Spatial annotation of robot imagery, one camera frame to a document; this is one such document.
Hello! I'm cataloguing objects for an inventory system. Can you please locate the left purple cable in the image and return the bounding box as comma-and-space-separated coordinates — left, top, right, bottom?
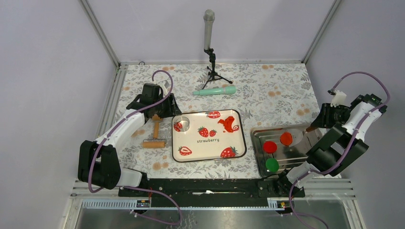
87, 70, 184, 226

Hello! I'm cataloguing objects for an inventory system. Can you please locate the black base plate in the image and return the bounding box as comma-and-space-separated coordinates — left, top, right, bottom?
118, 178, 288, 208

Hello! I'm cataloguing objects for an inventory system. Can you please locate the silver microphone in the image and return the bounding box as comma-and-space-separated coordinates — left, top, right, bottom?
203, 9, 215, 50

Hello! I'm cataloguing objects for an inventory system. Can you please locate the green dough disc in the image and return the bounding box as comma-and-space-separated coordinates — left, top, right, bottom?
265, 158, 279, 173

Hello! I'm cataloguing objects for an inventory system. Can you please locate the small round metal cup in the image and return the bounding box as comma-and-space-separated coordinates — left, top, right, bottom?
174, 116, 190, 132

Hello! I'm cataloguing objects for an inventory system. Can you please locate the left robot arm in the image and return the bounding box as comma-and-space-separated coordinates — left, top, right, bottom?
78, 83, 182, 196

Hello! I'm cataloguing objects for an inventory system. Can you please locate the black tripod mic stand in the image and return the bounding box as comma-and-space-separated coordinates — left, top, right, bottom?
202, 48, 233, 90

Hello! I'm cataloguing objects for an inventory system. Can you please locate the mint green rolling pin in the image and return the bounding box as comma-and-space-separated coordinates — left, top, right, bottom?
192, 86, 236, 96

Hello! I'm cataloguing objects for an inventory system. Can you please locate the wooden handled metal scraper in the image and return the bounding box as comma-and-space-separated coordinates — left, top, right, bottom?
287, 128, 319, 147

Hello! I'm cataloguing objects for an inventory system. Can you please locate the wooden dough roller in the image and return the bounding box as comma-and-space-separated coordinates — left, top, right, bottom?
142, 114, 166, 149

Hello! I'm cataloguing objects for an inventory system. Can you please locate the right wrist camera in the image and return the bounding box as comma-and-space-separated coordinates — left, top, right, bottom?
328, 90, 347, 107

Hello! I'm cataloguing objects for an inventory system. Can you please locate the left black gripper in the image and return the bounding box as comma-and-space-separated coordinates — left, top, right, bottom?
152, 93, 181, 118

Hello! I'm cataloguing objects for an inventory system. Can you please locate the red dough disc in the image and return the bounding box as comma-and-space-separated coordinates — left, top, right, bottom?
263, 141, 277, 154

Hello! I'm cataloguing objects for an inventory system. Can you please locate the stainless steel tray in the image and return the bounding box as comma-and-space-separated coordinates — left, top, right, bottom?
250, 123, 324, 177

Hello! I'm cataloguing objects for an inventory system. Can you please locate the orange dough scrap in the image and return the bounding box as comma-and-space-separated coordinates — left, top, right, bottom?
217, 116, 240, 133

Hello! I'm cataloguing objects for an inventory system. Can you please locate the orange dough piece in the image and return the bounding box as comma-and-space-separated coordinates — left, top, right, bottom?
280, 132, 293, 146

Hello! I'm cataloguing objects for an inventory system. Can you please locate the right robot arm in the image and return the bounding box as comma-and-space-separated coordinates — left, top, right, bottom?
274, 94, 387, 197

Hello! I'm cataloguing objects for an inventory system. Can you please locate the strawberry print white tray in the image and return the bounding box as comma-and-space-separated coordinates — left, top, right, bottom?
171, 109, 247, 163

